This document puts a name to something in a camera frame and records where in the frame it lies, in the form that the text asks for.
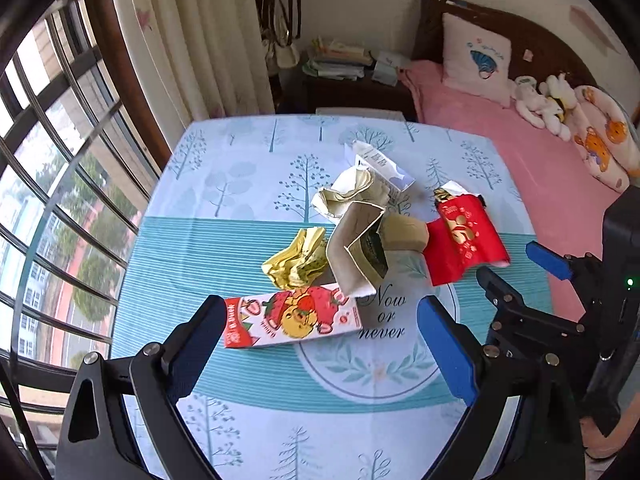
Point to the gold crumpled wrapper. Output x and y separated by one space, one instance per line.
292 262

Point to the dark wooden headboard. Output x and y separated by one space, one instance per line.
430 25

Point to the person's right forearm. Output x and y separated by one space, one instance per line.
597 442

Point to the cream crumpled paper bag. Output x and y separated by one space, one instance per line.
345 190

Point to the dark wooden nightstand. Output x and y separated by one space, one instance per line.
350 95

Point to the white chair back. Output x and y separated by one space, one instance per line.
360 112

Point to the white plush toy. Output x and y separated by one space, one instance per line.
535 107

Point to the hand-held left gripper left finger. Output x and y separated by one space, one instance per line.
200 345

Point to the hanging bags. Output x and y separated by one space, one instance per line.
272 0

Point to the olive brown packet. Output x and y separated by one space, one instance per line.
405 232

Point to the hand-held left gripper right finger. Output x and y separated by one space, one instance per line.
445 350

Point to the white cardboard box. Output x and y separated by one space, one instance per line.
380 162

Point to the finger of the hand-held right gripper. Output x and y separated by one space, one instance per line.
547 260
505 305

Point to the cream curtain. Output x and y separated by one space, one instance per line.
200 35

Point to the red packet gold print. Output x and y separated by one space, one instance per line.
460 250

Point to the pile of books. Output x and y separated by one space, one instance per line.
335 57

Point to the tissue box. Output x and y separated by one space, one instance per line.
387 67

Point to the pink bedspread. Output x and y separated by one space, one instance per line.
525 160

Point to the bear print bolster pillow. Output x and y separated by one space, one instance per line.
600 145

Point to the tree print tablecloth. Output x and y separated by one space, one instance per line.
250 185

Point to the strawberry print carton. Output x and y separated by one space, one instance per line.
290 317

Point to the beige cardboard carton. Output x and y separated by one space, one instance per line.
350 245

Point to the bee plush toy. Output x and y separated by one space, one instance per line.
560 92

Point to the window with black grille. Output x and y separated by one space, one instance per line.
50 185

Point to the white embroidered pillow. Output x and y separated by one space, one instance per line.
475 60

